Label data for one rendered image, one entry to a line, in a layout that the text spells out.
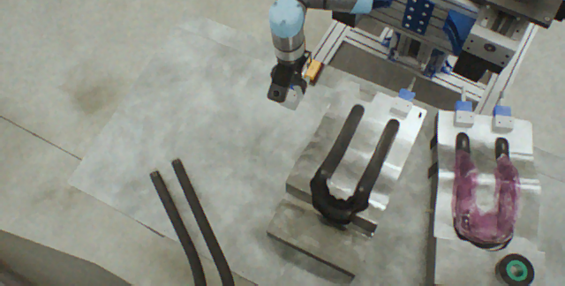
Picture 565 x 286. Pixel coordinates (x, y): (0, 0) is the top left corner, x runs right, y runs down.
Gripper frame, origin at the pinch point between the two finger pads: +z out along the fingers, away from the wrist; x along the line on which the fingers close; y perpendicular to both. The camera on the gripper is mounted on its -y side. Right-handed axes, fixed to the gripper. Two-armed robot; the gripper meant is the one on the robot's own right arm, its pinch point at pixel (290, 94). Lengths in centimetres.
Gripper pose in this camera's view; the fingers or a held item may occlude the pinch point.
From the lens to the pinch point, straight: 136.5
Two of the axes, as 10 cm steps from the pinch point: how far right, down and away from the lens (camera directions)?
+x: -8.9, -3.9, 2.4
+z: 0.7, 4.0, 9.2
